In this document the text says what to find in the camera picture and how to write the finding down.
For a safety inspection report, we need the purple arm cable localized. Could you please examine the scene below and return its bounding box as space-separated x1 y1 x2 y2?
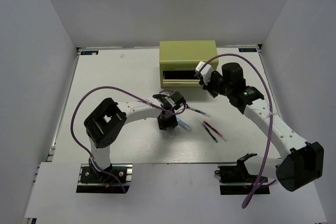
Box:
72 86 190 193
202 53 277 209

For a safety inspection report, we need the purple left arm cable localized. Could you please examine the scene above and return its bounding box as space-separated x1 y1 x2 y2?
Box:
72 86 190 193

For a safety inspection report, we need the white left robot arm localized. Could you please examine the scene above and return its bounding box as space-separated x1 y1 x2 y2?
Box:
84 92 186 182

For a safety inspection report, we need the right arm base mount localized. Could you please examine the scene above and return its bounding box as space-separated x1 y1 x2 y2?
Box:
214 153 263 196

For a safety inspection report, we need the red gel pen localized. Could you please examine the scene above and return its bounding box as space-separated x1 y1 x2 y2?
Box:
203 121 228 142

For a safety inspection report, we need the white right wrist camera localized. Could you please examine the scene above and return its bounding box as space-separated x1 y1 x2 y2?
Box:
195 61 214 86

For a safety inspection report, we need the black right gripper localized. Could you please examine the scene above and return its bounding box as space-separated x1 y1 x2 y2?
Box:
199 71 233 98

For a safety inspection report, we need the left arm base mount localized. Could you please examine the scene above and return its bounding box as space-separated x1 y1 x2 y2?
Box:
76 164 133 194

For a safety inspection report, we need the purple gel pen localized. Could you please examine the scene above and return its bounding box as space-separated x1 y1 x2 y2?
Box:
188 106 211 118

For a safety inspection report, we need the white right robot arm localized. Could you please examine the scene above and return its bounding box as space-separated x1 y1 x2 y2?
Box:
196 61 324 191

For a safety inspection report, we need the green gel pen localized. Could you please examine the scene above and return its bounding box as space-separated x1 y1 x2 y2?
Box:
199 120 218 143

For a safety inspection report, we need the green metal drawer cabinet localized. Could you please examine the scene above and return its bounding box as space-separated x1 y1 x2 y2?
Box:
159 40 217 79

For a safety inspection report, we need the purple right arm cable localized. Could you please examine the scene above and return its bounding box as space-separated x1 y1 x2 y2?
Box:
202 53 277 209

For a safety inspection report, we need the blue highlighter marker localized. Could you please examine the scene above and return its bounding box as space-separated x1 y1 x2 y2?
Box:
176 118 192 132

